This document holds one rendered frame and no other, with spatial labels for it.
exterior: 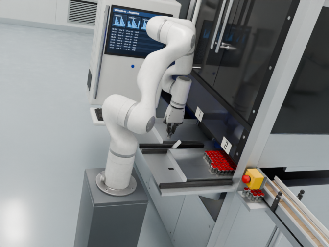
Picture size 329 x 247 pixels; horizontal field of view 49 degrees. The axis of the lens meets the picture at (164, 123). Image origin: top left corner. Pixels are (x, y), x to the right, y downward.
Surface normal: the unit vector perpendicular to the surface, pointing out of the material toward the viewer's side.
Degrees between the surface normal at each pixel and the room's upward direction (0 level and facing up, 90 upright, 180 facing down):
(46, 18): 90
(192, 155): 0
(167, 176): 0
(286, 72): 90
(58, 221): 0
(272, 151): 90
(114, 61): 90
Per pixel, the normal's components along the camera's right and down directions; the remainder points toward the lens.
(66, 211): 0.22, -0.87
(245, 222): 0.34, 0.50
